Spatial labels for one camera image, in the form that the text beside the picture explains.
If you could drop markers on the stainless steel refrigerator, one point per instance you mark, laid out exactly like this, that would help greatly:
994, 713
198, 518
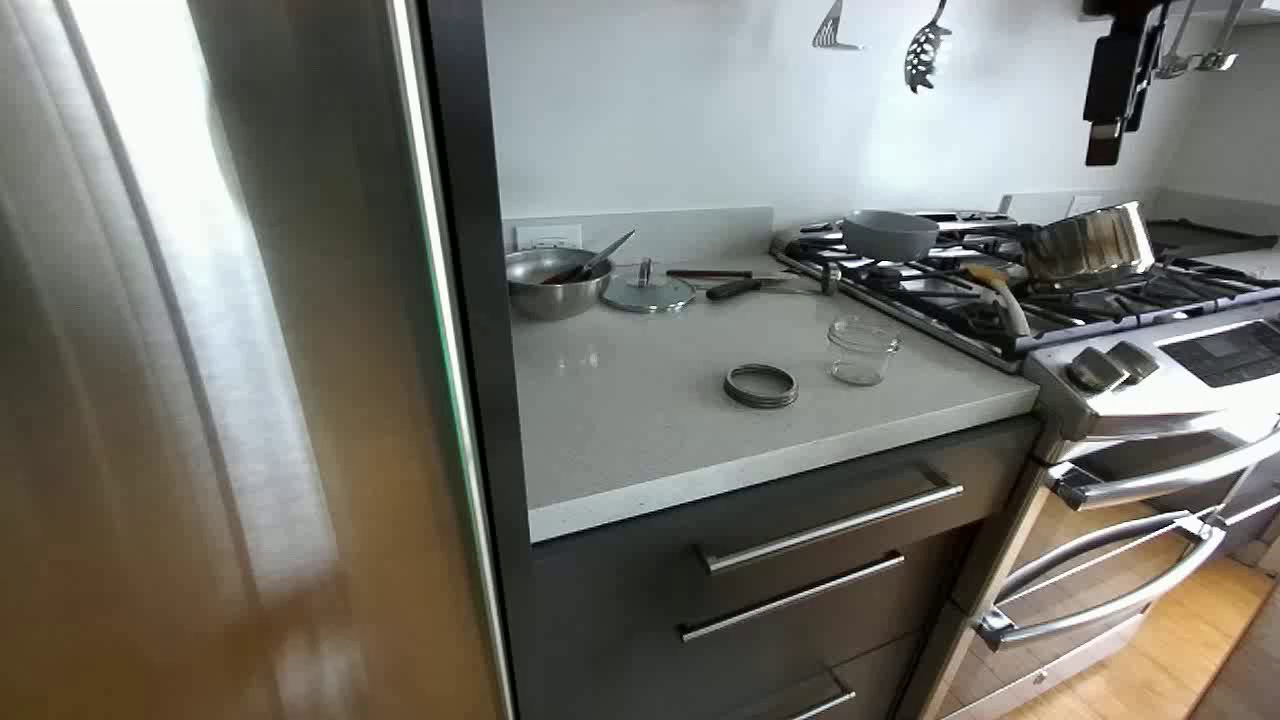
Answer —
235, 445

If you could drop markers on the hanging slotted spoon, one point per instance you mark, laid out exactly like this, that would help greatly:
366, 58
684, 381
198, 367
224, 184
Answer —
924, 48

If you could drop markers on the black handled knife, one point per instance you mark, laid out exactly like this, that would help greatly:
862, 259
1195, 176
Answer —
723, 285

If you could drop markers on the gas stove range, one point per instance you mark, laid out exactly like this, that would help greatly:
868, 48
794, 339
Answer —
1158, 414

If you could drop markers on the hanging ladle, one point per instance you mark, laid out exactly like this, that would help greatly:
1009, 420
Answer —
1200, 39

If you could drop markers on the glass pot lid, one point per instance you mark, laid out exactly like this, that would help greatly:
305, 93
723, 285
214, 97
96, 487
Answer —
646, 289

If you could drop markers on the stainless steel pot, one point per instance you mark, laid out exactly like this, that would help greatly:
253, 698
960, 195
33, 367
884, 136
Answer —
1089, 245

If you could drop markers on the stainless steel mixing bowl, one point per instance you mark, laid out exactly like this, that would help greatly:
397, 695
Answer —
540, 289

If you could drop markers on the grey drawer cabinet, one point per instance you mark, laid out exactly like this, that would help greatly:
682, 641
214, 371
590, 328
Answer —
786, 599

